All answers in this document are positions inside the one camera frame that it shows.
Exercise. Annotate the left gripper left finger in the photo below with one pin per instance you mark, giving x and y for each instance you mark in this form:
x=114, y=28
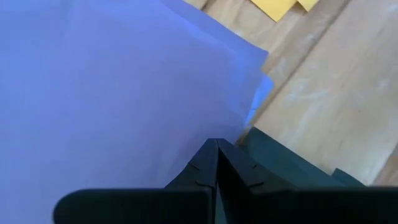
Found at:
x=155, y=205

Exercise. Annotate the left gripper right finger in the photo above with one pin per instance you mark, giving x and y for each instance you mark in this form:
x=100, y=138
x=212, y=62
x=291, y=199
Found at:
x=280, y=205

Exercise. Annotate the dark grey paper sheet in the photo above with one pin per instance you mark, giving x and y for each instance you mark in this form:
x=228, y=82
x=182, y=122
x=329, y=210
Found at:
x=346, y=179
x=280, y=155

